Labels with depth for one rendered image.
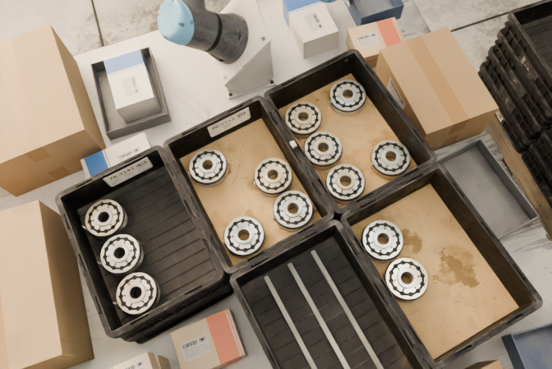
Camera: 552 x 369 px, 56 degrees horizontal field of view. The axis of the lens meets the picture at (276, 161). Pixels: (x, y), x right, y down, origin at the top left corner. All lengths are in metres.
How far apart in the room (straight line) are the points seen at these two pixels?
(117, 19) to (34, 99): 1.37
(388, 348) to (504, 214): 0.54
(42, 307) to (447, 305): 0.97
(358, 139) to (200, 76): 0.59
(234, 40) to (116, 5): 1.52
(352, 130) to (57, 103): 0.84
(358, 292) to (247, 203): 0.37
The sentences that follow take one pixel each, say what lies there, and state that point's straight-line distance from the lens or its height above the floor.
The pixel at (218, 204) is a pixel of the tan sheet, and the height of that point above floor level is 0.83.
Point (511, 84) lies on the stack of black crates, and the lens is 2.22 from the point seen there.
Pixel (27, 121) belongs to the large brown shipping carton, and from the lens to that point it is 1.60.
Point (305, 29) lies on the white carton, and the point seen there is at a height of 0.79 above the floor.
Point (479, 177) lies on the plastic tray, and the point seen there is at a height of 0.70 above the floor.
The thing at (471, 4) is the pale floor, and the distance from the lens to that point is 2.91.
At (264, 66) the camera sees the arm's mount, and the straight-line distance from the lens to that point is 1.59.
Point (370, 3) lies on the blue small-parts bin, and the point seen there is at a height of 0.72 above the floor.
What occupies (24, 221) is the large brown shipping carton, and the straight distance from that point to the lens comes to 1.48.
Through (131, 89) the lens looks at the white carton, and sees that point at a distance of 1.66.
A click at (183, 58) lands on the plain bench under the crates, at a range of 1.80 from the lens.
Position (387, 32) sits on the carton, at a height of 0.77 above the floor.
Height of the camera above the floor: 2.14
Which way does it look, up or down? 66 degrees down
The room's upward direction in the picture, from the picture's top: 8 degrees counter-clockwise
